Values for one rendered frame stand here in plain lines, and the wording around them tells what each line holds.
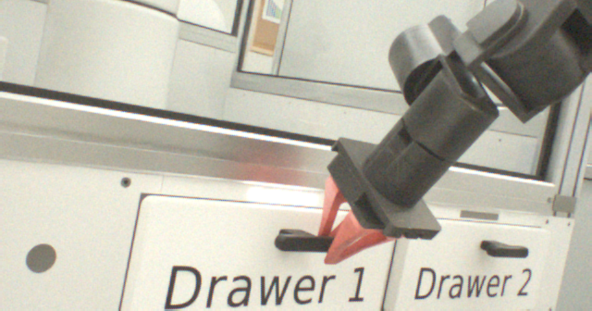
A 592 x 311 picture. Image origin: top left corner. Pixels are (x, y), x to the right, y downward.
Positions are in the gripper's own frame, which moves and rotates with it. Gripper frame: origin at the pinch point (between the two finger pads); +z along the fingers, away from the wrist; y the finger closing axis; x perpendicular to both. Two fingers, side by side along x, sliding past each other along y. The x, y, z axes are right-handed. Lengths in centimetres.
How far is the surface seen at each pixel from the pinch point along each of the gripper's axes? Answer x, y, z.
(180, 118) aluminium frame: 14.5, 10.2, -4.0
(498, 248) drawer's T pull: -25.4, -0.4, -1.9
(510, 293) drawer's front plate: -36.2, -1.5, 5.5
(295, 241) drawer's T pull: 5.3, -0.3, -1.2
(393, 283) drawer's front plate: -14.1, 0.1, 5.4
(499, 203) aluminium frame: -31.7, 6.4, -2.8
